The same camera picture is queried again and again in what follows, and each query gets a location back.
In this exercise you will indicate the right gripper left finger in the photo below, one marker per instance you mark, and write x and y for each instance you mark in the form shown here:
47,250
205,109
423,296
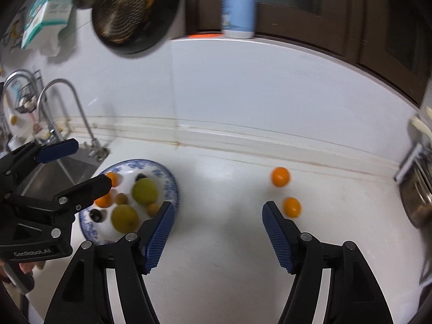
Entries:
82,293

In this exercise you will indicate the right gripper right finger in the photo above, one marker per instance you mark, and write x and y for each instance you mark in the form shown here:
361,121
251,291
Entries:
354,293

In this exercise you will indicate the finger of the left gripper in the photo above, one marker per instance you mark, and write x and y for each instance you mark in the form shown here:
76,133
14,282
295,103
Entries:
57,151
83,195

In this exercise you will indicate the dark plum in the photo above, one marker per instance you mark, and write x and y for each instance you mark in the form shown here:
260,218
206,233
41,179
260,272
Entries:
140,176
96,215

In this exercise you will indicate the large orange front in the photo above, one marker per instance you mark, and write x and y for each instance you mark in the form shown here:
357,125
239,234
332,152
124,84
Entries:
105,201

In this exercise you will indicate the small orange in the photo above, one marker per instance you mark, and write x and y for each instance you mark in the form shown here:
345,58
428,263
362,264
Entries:
292,208
113,178

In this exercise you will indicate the tan longan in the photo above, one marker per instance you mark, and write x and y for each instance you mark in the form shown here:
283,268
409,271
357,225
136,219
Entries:
121,199
152,209

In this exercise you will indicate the yellow pear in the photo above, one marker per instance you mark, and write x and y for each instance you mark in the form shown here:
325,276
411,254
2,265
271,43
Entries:
124,219

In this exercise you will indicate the green pear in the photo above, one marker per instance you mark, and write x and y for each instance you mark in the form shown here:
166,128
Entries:
144,191

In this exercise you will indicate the person hand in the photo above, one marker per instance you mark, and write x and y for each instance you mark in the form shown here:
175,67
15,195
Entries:
27,267

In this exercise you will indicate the chrome sink faucet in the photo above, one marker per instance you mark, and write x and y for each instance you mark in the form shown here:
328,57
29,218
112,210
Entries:
42,104

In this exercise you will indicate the stainless steel sink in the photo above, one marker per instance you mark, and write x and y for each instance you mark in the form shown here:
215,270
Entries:
49,179

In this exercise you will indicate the blue white porcelain plate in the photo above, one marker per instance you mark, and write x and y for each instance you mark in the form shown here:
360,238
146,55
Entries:
104,233

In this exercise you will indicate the stainless steel pot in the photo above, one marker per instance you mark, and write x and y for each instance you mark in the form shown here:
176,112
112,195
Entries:
416,198

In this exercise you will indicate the teal paper towel pack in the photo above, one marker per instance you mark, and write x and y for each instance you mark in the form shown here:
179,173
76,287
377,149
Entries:
44,21

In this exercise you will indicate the metal dish rack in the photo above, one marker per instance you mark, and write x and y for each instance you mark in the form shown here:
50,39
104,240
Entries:
417,152

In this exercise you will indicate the brass perforated strainer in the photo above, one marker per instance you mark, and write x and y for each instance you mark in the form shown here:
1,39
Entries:
116,21

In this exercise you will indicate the black frying pan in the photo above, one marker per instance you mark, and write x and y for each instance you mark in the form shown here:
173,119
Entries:
161,17

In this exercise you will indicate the white blue pump bottle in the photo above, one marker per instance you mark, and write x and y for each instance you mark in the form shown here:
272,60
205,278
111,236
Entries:
238,18

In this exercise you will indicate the black wire basket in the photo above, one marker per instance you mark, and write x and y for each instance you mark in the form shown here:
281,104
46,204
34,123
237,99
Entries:
26,94

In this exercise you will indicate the cream handle lower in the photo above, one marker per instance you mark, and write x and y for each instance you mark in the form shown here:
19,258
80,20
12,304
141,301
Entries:
421,127

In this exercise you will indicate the dark wooden window frame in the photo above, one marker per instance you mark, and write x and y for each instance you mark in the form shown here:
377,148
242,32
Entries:
390,39

